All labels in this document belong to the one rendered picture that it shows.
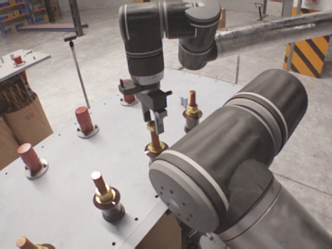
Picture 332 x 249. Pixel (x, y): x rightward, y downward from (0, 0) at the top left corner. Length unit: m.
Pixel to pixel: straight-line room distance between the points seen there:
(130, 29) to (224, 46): 0.31
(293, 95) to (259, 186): 0.22
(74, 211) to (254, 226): 0.67
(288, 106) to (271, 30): 0.43
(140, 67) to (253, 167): 0.41
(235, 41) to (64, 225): 0.86
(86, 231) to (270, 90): 0.69
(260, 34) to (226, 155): 0.57
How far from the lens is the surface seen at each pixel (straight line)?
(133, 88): 0.63
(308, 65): 5.60
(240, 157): 0.32
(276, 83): 0.47
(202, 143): 0.31
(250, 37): 0.78
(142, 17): 0.57
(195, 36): 0.61
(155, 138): 0.79
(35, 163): 1.04
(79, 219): 0.83
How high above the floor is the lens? 2.03
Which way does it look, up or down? 37 degrees down
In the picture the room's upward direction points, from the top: 5 degrees counter-clockwise
